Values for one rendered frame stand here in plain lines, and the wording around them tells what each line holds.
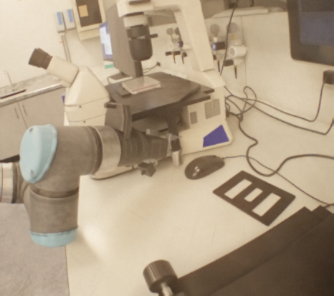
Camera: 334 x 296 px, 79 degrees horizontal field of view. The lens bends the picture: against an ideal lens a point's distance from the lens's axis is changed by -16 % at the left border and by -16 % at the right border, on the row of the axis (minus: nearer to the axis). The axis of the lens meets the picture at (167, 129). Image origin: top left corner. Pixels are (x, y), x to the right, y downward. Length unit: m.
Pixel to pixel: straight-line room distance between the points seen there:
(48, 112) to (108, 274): 2.45
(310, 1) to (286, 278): 0.30
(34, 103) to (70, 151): 2.41
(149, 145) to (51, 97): 2.30
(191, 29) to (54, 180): 0.55
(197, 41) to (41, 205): 0.59
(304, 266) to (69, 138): 0.37
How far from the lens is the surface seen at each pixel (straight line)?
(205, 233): 0.48
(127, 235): 0.51
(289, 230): 0.38
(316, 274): 0.32
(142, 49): 0.67
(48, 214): 0.42
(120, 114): 0.45
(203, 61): 0.75
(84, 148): 0.39
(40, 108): 2.79
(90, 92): 0.59
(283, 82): 1.00
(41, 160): 0.36
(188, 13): 0.72
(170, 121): 0.59
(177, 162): 0.64
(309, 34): 0.26
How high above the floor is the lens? 1.12
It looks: 24 degrees down
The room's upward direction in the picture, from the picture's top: 10 degrees counter-clockwise
